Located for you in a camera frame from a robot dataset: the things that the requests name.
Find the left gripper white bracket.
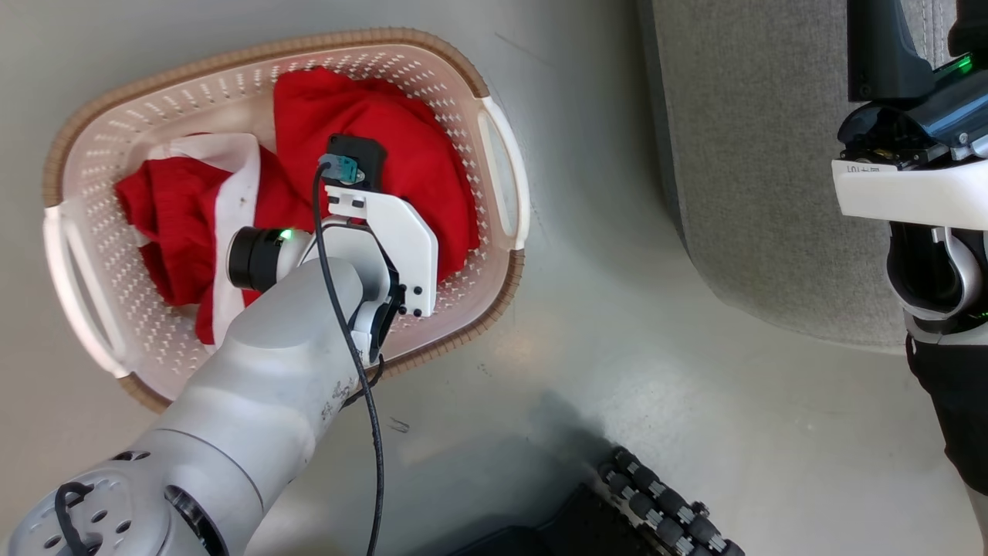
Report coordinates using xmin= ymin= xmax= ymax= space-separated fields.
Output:
xmin=323 ymin=184 xmax=439 ymax=365

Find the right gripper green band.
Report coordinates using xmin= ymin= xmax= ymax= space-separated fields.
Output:
xmin=832 ymin=0 xmax=988 ymax=231

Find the red garment with white trim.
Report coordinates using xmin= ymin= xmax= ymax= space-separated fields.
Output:
xmin=114 ymin=67 xmax=481 ymax=346

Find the grey fabric seat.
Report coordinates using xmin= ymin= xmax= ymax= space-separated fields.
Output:
xmin=639 ymin=0 xmax=958 ymax=352

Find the white perforated laundry basket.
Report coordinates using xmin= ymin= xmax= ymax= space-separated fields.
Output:
xmin=42 ymin=29 xmax=532 ymax=412

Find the black roller wheel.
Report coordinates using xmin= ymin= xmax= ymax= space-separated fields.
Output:
xmin=594 ymin=446 xmax=746 ymax=556

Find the thin black cable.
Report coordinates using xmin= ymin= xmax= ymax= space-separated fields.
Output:
xmin=311 ymin=158 xmax=387 ymax=556
xmin=52 ymin=481 xmax=97 ymax=556

